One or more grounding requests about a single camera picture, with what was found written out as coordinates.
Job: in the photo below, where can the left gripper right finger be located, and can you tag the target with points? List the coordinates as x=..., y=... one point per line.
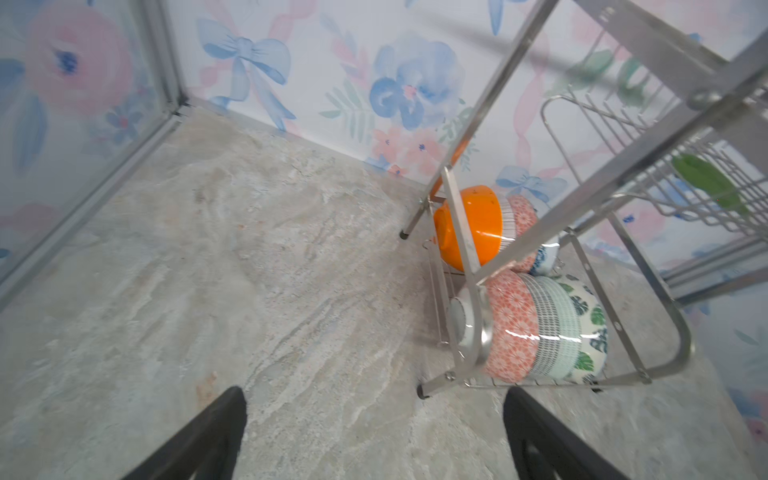
x=542, y=447

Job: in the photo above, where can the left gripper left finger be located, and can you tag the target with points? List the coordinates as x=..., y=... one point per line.
x=206, y=448

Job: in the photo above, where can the pale green plate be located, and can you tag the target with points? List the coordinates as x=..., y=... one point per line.
x=568, y=338

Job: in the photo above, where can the black white floral bowl front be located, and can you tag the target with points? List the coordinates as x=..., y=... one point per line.
x=516, y=336

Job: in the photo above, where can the black white floral bowl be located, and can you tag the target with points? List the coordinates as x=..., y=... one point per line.
x=525, y=218
x=516, y=336

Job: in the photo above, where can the green leaf pattern bowl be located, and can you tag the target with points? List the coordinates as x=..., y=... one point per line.
x=594, y=339

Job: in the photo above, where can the blue white patterned plate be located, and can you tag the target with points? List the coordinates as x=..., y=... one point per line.
x=546, y=259

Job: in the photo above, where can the white bowl orange outside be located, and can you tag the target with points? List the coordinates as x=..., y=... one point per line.
x=485, y=217

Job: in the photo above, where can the stainless steel dish rack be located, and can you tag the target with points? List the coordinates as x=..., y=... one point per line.
x=713, y=103

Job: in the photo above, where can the green leaf-shaped dish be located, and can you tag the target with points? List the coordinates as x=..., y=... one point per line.
x=704, y=176

